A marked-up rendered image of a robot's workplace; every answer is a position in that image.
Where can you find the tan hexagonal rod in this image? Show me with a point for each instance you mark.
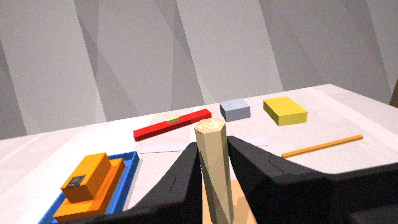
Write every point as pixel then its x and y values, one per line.
pixel 211 138

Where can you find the yellow rectangular block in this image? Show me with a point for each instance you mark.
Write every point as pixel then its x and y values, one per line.
pixel 285 111

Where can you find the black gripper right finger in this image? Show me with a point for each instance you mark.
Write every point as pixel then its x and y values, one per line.
pixel 279 191

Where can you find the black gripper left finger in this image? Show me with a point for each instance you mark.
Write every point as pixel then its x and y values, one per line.
pixel 177 198

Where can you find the red spirit level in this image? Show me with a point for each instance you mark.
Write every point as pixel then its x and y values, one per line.
pixel 170 124

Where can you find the orange thin rod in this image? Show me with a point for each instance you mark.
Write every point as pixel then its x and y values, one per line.
pixel 321 147

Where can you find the grey block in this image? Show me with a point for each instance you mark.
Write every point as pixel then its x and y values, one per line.
pixel 234 110

